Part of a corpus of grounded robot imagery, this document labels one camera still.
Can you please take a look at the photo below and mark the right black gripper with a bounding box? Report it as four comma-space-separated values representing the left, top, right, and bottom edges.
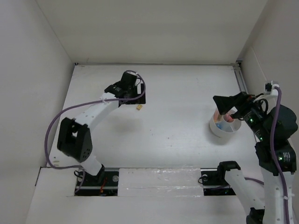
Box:
213, 90, 271, 140

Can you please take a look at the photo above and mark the orange pink highlighter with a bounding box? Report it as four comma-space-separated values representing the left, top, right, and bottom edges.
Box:
213, 112, 221, 123

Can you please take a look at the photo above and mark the orange pen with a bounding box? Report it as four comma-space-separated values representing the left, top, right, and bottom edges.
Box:
224, 114, 234, 123

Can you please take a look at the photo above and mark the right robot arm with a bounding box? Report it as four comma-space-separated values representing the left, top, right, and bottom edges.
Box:
213, 87, 298, 224

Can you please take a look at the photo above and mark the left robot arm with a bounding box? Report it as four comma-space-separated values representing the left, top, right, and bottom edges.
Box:
57, 70, 146, 185

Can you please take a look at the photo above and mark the white round divided container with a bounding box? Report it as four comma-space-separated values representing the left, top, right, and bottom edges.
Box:
209, 109, 242, 138

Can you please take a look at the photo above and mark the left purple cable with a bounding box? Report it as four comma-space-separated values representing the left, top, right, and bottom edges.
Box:
44, 70, 147, 194

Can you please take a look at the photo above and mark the purple cable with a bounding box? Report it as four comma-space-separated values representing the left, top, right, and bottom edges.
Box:
44, 70, 147, 194
242, 85, 290, 224

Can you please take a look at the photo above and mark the metal rail right side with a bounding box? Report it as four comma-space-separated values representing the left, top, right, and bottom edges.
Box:
232, 61, 248, 93

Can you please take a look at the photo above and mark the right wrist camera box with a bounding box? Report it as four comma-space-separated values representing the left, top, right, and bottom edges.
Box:
254, 81, 279, 102

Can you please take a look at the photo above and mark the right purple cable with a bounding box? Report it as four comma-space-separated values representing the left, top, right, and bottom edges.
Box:
242, 85, 290, 224

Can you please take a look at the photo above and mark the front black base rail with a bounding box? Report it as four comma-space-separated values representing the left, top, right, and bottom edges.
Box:
75, 168, 235, 196

